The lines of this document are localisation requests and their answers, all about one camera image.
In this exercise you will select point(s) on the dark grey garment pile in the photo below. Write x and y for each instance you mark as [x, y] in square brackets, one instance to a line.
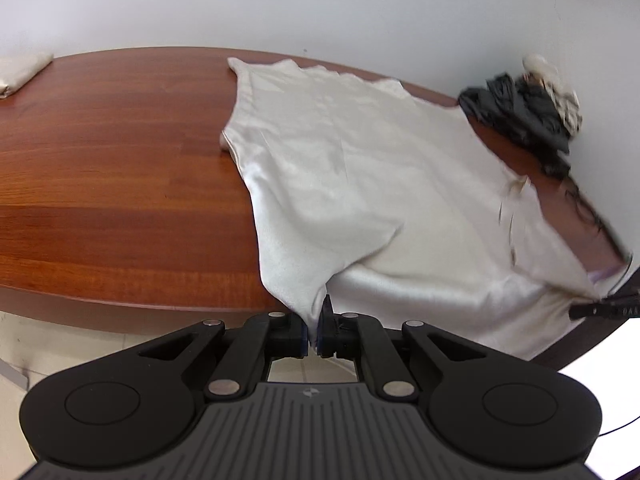
[524, 113]

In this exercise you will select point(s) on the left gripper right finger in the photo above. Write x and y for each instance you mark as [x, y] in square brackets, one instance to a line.
[363, 340]

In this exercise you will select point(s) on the folded cream garment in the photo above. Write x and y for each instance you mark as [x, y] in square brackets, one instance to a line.
[18, 70]

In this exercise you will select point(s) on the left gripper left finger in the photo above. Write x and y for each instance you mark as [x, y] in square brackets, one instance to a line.
[247, 360]

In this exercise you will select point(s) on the white cloth bundle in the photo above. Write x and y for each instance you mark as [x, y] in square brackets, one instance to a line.
[563, 96]

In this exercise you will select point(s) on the beige satin shirt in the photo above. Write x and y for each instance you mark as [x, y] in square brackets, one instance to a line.
[392, 206]

